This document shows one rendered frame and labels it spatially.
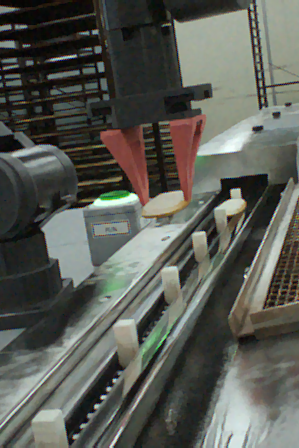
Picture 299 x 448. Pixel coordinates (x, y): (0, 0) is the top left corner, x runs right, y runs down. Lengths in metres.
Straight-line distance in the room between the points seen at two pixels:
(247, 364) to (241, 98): 7.36
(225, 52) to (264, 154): 6.64
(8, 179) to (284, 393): 0.42
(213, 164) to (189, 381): 0.62
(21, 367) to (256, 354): 0.18
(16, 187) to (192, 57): 7.13
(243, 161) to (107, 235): 0.29
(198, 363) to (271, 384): 0.22
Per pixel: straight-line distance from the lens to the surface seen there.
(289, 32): 7.65
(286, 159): 1.09
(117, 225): 0.89
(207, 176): 1.11
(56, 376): 0.48
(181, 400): 0.50
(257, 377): 0.35
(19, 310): 0.73
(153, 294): 0.64
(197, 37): 7.77
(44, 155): 0.74
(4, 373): 0.49
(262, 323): 0.39
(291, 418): 0.30
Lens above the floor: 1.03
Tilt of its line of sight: 10 degrees down
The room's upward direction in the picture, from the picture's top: 9 degrees counter-clockwise
